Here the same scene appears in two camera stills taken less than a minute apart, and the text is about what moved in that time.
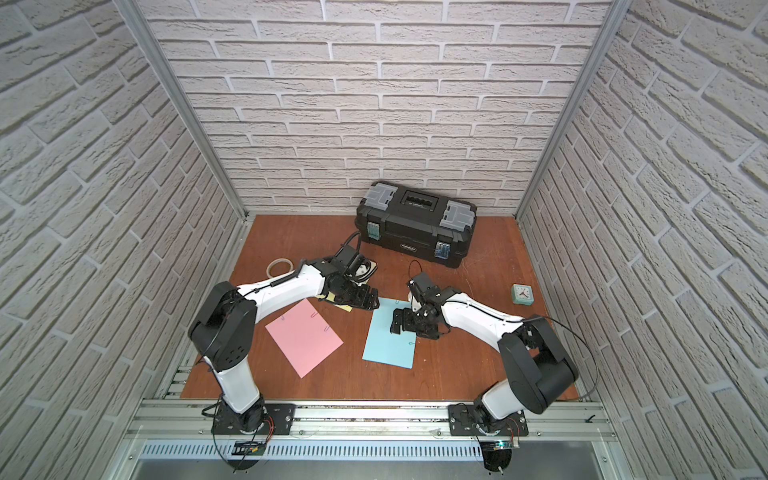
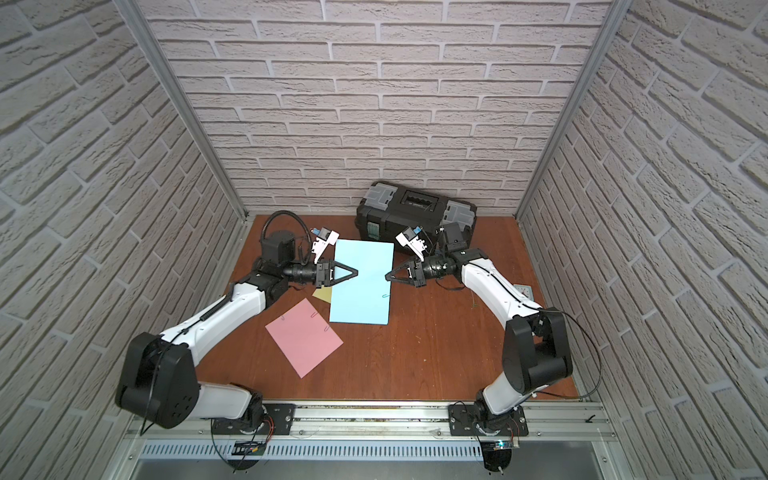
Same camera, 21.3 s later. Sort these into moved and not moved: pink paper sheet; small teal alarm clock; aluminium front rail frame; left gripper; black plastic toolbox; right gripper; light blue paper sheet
Moved: left gripper; right gripper; light blue paper sheet
Not moved: small teal alarm clock; aluminium front rail frame; pink paper sheet; black plastic toolbox
